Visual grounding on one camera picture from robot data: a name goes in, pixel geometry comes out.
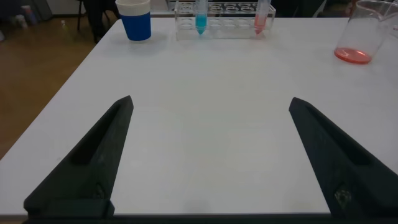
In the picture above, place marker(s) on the blue pigment test tube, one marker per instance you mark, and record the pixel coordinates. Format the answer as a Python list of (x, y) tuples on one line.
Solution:
[(201, 21)]

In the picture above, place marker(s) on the small white cup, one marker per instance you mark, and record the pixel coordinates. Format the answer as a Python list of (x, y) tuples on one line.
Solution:
[(20, 21)]

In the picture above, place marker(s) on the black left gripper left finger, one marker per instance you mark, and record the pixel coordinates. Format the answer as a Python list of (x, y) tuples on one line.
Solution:
[(87, 174)]

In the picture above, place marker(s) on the clear acrylic test tube rack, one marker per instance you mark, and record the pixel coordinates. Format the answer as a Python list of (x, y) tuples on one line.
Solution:
[(230, 29)]

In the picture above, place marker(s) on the clear glass beaker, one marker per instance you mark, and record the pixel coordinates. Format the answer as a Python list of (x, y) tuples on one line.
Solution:
[(354, 54)]

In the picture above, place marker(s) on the blue white paper cup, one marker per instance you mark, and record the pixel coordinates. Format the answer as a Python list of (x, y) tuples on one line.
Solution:
[(135, 26)]

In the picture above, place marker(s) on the red pigment test tube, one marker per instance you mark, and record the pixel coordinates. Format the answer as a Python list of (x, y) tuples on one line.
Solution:
[(260, 21)]

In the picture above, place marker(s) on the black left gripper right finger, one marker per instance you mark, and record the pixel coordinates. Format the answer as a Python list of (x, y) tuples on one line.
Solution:
[(348, 174)]

